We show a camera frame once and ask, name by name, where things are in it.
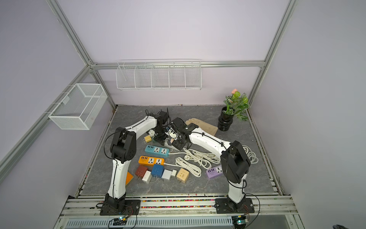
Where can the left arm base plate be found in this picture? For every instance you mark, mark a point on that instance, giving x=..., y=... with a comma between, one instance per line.
x=128, y=207

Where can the orange sponge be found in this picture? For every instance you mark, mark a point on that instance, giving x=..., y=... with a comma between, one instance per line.
x=129, y=177

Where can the beige work glove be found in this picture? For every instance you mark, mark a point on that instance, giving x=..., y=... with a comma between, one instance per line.
x=208, y=128

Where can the beige cube socket adapter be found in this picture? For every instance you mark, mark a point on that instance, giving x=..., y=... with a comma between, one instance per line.
x=182, y=175

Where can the red cube socket adapter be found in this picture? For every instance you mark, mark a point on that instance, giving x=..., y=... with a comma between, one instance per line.
x=141, y=171

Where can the orange power strip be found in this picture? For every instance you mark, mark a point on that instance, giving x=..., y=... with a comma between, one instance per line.
x=150, y=161

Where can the artificial plant in black pot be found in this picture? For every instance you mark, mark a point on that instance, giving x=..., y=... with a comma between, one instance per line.
x=236, y=105

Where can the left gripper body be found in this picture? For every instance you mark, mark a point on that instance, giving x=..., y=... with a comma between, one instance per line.
x=160, y=134

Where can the yellow plug adapter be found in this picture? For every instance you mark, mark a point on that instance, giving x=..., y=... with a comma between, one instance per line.
x=147, y=139

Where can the small white plug adapter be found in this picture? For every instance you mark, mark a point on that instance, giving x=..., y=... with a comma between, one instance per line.
x=174, y=172

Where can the white wire wall shelf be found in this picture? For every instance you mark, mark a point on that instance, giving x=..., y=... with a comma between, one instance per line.
x=159, y=75

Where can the blue cube socket adapter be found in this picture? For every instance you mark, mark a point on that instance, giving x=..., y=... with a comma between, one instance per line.
x=157, y=171

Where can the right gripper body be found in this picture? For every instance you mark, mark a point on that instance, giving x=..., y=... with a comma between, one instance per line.
x=177, y=142

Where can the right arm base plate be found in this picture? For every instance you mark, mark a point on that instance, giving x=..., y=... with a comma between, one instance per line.
x=226, y=206

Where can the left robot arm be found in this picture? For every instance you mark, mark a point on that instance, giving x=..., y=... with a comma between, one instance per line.
x=123, y=148

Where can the purple power strip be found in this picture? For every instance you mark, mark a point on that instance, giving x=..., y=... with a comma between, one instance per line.
x=214, y=172

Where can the white mesh wall basket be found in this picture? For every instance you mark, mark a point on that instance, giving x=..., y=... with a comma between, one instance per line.
x=79, y=107

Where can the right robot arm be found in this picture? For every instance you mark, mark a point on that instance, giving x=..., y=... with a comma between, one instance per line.
x=234, y=159

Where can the teal power strip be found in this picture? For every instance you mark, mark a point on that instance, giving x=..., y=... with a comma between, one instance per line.
x=158, y=151

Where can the white usb charger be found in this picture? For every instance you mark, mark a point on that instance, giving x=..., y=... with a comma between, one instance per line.
x=147, y=177
x=166, y=174

